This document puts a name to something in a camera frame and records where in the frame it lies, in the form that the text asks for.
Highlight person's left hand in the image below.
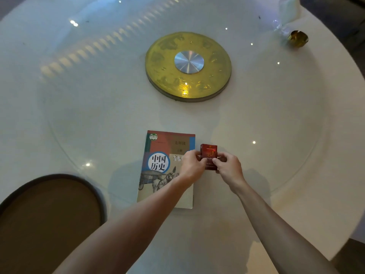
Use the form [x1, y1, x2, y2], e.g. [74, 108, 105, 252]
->
[179, 150, 208, 186]

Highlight person's right hand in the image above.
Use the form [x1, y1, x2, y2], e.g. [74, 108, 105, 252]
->
[212, 152, 246, 194]

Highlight small red box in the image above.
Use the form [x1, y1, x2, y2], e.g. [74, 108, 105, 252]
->
[200, 144, 218, 170]

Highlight person's left forearm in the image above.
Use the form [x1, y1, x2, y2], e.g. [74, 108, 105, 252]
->
[53, 174, 194, 274]

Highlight person's right forearm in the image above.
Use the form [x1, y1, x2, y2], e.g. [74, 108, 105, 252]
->
[230, 180, 340, 274]

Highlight illustrated textbook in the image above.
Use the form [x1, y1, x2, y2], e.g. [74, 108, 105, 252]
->
[137, 130, 196, 209]

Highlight round glass turntable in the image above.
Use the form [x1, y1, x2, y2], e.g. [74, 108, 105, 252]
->
[40, 0, 328, 206]

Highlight golden round turntable base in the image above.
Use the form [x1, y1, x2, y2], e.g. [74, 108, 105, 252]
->
[145, 32, 232, 103]

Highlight golden glass ashtray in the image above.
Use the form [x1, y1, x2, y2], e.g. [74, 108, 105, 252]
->
[287, 30, 309, 48]

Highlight clear glass cup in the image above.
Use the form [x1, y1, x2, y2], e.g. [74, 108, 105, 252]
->
[272, 20, 291, 36]

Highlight white tissue box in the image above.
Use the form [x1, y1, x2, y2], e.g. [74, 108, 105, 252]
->
[278, 0, 302, 25]

